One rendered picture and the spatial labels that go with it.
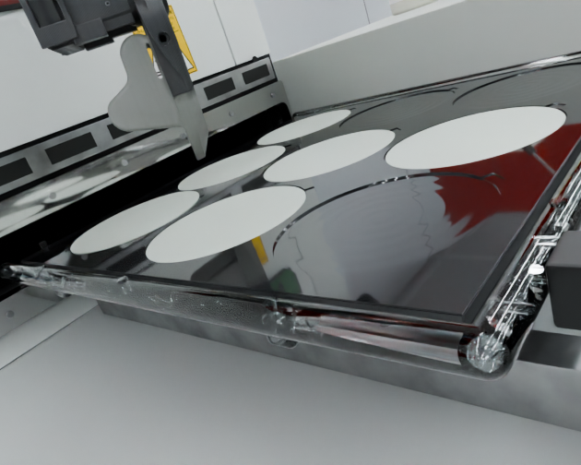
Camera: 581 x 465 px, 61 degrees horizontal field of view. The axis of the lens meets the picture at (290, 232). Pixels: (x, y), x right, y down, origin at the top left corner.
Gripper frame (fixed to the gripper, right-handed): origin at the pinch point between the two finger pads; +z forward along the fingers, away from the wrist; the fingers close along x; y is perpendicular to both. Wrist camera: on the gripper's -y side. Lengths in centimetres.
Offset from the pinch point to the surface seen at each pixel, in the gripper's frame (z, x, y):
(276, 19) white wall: -16, -250, -72
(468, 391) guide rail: 11.1, 21.9, -5.4
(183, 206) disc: 3.8, 1.8, 3.3
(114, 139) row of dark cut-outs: -1.3, -12.6, 7.3
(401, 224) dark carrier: 4.0, 19.2, -5.6
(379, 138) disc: 3.9, 4.2, -11.5
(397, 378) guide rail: 11.3, 19.0, -3.4
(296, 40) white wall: -3, -257, -82
